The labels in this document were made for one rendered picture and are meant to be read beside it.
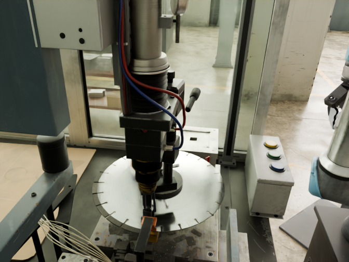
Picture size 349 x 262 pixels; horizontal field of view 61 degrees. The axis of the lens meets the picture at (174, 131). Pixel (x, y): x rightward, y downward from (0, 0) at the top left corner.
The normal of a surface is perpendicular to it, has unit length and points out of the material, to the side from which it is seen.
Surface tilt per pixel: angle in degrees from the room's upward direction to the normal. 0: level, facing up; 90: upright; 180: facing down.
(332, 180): 98
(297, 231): 0
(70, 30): 90
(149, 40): 90
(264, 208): 90
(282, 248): 0
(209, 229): 0
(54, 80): 90
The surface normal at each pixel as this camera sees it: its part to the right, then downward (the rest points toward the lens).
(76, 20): -0.14, 0.47
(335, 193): -0.43, 0.55
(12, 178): 0.03, -0.88
